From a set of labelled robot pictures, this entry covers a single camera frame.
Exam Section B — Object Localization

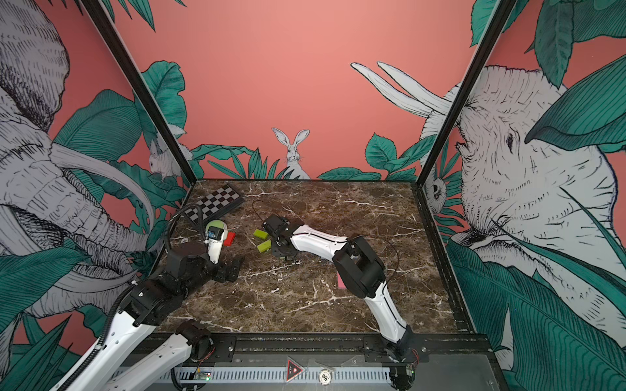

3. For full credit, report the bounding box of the pink block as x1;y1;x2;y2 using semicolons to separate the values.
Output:
337;274;346;290

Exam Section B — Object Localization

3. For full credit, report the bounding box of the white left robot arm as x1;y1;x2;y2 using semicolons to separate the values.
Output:
52;204;241;390

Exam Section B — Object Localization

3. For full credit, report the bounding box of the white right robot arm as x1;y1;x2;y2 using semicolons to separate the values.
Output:
262;214;413;363

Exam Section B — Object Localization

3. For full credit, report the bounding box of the green block far left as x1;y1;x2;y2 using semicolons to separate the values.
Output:
254;229;269;240

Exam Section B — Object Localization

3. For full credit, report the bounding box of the green block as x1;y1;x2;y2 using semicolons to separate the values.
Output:
257;239;272;253
254;229;269;240

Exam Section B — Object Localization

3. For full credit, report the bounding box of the red block near button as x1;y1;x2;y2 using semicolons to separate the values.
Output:
223;231;236;247

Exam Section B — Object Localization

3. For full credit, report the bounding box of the green dome push button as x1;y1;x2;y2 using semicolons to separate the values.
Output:
205;220;228;239

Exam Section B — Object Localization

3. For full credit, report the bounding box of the folded black chess board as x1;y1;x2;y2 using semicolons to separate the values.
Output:
193;185;245;223

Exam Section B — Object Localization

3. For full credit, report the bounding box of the red triangle warning sticker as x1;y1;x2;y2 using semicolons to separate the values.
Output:
285;358;305;383

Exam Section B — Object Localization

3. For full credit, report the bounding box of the white slotted cable duct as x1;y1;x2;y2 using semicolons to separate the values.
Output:
175;367;392;385

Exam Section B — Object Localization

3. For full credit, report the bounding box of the black front rail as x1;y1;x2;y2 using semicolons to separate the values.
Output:
204;332;493;365

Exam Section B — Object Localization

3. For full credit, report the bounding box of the black left corner post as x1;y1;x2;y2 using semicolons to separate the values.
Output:
81;0;197;187

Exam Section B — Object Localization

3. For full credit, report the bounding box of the black corner post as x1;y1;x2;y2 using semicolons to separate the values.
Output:
417;0;516;187
81;0;197;187

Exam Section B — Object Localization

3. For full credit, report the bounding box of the black right corner post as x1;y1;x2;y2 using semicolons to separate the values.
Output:
417;0;516;187

